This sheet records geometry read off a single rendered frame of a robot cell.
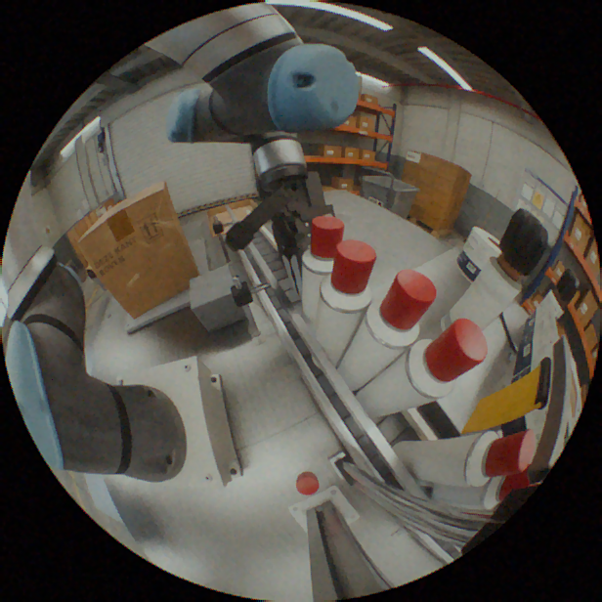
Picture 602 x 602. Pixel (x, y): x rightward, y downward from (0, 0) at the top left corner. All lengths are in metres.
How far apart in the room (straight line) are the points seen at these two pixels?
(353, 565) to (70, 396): 0.25
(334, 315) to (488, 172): 4.78
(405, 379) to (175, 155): 4.38
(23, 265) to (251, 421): 0.40
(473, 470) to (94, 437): 0.29
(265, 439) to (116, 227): 0.50
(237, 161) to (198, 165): 0.82
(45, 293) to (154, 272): 0.32
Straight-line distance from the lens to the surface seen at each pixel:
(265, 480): 0.34
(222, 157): 4.21
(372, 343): 0.15
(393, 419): 0.31
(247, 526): 0.39
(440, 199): 3.57
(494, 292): 0.36
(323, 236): 0.17
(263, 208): 0.25
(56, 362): 0.21
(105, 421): 0.21
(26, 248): 0.28
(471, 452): 0.18
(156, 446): 0.25
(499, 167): 4.81
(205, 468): 0.28
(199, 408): 0.27
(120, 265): 0.50
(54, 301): 0.27
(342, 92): 0.15
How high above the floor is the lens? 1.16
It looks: 50 degrees down
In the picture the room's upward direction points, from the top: straight up
